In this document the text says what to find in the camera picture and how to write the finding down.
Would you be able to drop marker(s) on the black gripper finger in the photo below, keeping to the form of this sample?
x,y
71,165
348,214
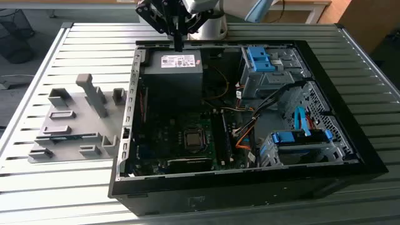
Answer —
x,y
152,20
200,21

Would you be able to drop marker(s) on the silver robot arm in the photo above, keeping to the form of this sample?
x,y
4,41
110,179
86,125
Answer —
x,y
212,28

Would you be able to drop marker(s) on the blue drive bay clips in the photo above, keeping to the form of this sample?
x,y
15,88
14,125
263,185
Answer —
x,y
259,58

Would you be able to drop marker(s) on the grey power supply unit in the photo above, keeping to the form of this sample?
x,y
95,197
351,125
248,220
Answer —
x,y
172,82

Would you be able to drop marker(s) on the metal drive cage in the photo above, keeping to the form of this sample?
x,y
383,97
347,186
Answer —
x,y
275,79

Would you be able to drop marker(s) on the grey parts rack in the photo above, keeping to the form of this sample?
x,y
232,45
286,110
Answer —
x,y
78,110

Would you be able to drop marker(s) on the silver CPU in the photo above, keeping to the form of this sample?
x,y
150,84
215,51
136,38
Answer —
x,y
194,139

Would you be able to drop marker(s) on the green motherboard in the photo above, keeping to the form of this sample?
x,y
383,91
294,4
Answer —
x,y
166,140

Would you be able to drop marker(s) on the brown wooden cabinet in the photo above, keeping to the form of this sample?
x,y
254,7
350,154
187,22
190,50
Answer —
x,y
368,23

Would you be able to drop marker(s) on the hard disk in blue carrier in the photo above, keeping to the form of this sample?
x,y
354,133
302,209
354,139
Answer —
x,y
286,137

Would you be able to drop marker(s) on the black graphics card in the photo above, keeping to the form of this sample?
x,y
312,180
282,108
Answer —
x,y
187,165

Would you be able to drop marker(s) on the metal disk bay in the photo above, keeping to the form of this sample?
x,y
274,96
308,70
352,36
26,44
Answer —
x,y
312,146

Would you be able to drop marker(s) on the black open PC case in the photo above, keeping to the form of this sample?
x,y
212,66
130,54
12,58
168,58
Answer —
x,y
219,197

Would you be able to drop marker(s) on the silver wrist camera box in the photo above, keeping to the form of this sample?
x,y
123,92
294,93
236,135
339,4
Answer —
x,y
200,5

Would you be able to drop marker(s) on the white frame table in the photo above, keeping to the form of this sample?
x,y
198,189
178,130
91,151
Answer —
x,y
314,15

